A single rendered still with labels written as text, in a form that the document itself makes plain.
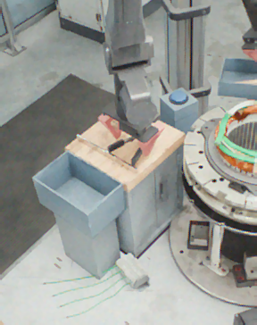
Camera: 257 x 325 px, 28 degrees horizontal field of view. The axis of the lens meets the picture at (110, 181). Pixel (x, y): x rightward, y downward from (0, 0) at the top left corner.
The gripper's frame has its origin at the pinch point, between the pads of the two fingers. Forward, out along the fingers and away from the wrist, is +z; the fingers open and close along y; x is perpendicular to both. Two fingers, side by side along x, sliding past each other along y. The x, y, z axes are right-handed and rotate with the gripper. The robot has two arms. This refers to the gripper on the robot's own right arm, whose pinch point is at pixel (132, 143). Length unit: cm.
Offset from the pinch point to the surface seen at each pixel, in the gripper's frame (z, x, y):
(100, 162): 2.9, -6.7, -3.7
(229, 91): 6.0, 33.1, 3.7
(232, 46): 117, 187, -82
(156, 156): 2.7, 2.0, 5.0
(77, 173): 9.2, -8.6, -10.0
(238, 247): 30.3, 10.4, 24.0
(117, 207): 7.9, -10.9, 4.5
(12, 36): 110, 107, -197
